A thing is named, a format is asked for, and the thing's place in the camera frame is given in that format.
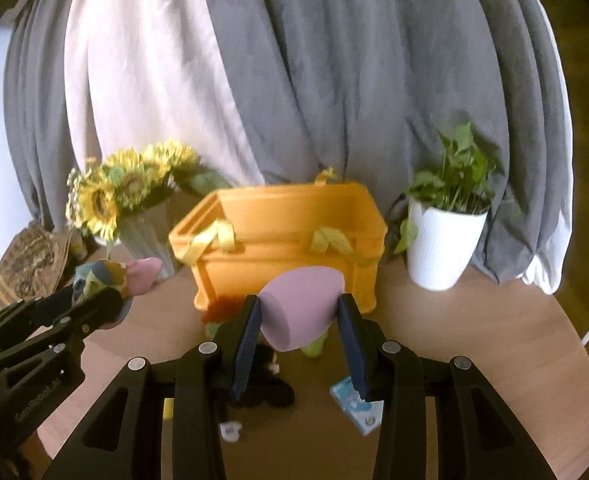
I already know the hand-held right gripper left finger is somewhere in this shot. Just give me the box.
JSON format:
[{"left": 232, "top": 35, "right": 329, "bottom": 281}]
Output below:
[{"left": 42, "top": 295, "right": 263, "bottom": 480}]

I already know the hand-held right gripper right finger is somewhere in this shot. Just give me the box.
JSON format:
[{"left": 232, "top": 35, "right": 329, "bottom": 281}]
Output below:
[{"left": 337, "top": 292, "right": 551, "bottom": 480}]

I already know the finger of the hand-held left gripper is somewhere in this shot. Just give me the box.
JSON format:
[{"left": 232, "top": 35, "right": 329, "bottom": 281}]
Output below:
[
  {"left": 0, "top": 288, "right": 125, "bottom": 377},
  {"left": 0, "top": 285, "right": 78, "bottom": 348}
]

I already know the colourful pink plush toy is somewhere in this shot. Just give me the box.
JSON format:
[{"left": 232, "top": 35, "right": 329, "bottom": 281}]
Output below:
[{"left": 72, "top": 256, "right": 163, "bottom": 332}]

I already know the pink plush cushion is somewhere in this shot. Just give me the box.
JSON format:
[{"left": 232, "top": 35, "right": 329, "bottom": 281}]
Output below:
[{"left": 258, "top": 266, "right": 347, "bottom": 354}]

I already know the yellow plastic crate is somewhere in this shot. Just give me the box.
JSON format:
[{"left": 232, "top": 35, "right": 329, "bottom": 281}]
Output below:
[{"left": 168, "top": 167, "right": 390, "bottom": 314}]

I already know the green plush toy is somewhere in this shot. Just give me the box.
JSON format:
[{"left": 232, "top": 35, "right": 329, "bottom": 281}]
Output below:
[{"left": 301, "top": 329, "right": 333, "bottom": 359}]

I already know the black plush toy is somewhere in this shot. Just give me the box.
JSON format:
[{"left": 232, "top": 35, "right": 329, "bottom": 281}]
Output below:
[{"left": 214, "top": 344, "right": 296, "bottom": 409}]

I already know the orange fuzzy plush toy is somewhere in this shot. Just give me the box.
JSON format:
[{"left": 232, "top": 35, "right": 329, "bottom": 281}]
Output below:
[{"left": 202, "top": 297, "right": 246, "bottom": 340}]

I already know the blue tissue packet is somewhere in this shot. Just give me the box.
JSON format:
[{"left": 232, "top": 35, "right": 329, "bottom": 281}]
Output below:
[{"left": 329, "top": 375, "right": 388, "bottom": 436}]

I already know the clear glass vase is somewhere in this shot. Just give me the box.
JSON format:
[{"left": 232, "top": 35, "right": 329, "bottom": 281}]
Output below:
[{"left": 118, "top": 199, "right": 178, "bottom": 282}]

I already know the sunflower bouquet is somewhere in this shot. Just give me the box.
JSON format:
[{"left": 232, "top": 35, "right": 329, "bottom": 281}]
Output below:
[{"left": 65, "top": 139, "right": 231, "bottom": 242}]

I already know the white ribbed plant pot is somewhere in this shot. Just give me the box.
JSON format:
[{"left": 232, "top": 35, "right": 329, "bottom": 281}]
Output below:
[{"left": 405, "top": 195, "right": 491, "bottom": 292}]

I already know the green leafy plant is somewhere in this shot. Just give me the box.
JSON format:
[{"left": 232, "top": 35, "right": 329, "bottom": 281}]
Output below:
[{"left": 392, "top": 120, "right": 506, "bottom": 257}]

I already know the white sheer curtain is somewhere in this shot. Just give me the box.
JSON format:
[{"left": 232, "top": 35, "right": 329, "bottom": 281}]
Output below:
[{"left": 519, "top": 0, "right": 576, "bottom": 296}]

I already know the grey curtain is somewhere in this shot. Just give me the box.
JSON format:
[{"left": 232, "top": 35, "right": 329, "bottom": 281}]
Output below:
[{"left": 3, "top": 0, "right": 573, "bottom": 286}]

